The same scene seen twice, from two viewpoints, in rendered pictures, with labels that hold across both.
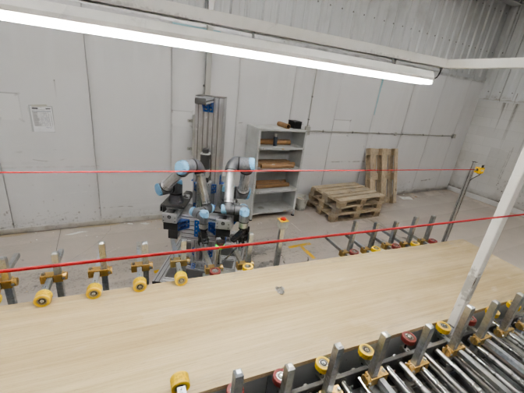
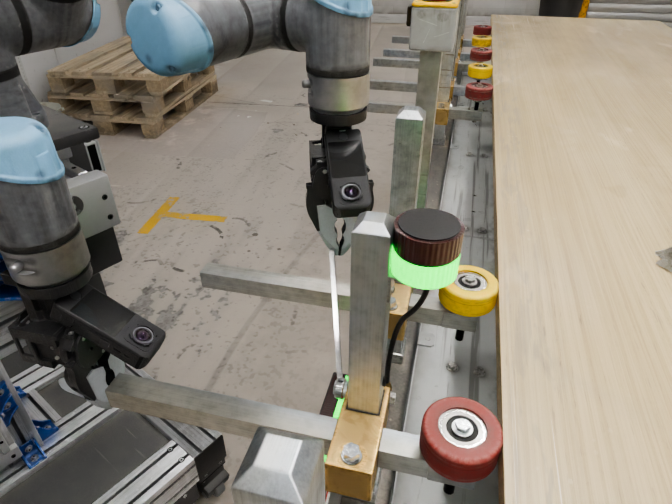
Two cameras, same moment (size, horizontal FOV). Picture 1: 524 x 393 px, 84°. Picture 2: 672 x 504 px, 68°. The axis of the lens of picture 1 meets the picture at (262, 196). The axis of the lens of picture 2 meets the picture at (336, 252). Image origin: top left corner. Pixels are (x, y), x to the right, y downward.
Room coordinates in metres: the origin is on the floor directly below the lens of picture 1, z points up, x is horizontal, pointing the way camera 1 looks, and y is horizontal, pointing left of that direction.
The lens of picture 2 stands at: (1.66, 0.60, 1.33)
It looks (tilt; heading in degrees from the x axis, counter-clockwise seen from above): 34 degrees down; 309
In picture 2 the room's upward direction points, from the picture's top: straight up
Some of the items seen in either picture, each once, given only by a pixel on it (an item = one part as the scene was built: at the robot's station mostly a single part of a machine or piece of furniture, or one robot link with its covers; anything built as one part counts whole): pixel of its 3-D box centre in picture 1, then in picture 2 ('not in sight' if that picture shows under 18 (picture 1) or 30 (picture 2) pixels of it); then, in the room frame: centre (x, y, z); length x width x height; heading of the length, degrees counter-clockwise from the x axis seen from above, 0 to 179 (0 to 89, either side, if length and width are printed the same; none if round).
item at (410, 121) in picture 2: (248, 259); (398, 263); (1.98, 0.05, 0.89); 0.03 x 0.03 x 0.48; 24
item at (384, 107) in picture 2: (338, 248); (411, 110); (2.46, -0.79, 0.82); 0.43 x 0.03 x 0.04; 24
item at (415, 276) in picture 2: not in sight; (425, 259); (1.83, 0.26, 1.07); 0.06 x 0.06 x 0.02
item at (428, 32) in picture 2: (282, 224); (434, 26); (2.09, -0.19, 1.18); 0.07 x 0.07 x 0.08; 24
